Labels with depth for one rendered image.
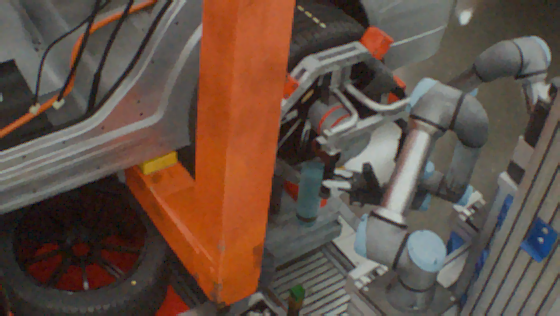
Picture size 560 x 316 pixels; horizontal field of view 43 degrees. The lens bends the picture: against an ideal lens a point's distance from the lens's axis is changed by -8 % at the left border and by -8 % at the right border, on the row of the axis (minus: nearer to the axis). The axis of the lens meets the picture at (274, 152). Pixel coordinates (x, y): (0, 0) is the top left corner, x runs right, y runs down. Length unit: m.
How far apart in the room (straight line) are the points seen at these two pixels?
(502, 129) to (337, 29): 1.93
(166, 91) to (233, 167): 0.56
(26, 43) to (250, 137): 1.36
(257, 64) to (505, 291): 0.94
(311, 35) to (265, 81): 0.67
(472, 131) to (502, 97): 2.45
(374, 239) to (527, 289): 0.46
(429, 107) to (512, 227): 0.41
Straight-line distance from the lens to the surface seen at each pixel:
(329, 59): 2.52
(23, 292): 2.61
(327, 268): 3.26
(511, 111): 4.48
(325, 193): 2.55
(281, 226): 3.16
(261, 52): 1.83
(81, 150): 2.46
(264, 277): 2.84
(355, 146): 2.63
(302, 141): 2.87
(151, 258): 2.66
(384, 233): 2.10
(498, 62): 2.42
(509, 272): 2.12
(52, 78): 2.96
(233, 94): 1.85
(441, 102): 2.11
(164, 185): 2.65
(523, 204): 1.99
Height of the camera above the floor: 2.57
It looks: 42 degrees down
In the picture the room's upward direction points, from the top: 7 degrees clockwise
